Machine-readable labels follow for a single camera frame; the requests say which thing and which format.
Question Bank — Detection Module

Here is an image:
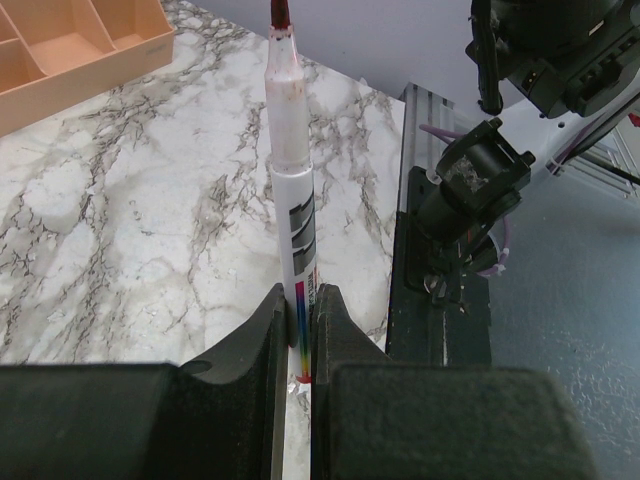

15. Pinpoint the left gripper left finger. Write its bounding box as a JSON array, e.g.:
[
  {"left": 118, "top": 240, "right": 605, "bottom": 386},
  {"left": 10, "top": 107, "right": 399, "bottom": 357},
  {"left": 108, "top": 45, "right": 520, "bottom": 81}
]
[{"left": 1, "top": 285, "right": 288, "bottom": 479}]

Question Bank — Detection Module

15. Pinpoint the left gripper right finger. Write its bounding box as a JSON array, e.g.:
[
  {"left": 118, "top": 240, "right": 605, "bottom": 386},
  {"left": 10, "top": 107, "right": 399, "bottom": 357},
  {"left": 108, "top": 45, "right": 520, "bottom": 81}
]
[{"left": 311, "top": 284, "right": 599, "bottom": 479}]

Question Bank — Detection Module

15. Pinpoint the red pen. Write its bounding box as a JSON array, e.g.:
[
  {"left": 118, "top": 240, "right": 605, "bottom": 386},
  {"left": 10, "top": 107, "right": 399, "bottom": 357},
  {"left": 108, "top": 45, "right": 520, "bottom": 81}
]
[{"left": 264, "top": 1, "right": 318, "bottom": 384}]

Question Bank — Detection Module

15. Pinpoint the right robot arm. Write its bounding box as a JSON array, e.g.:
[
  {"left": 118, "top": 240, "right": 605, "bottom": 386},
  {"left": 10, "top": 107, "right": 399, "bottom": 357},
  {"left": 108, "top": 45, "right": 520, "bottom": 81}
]
[{"left": 414, "top": 1, "right": 639, "bottom": 244}]

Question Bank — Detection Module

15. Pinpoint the orange desk organizer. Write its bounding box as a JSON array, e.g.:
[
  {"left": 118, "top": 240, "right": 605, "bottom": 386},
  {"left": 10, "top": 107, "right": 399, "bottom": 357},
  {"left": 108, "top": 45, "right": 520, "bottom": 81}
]
[{"left": 1, "top": 1, "right": 174, "bottom": 135}]

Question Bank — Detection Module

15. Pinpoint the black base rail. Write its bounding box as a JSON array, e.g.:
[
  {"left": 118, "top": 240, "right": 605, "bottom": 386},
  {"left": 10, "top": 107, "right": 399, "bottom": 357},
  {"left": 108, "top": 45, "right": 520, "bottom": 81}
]
[{"left": 385, "top": 167, "right": 492, "bottom": 366}]

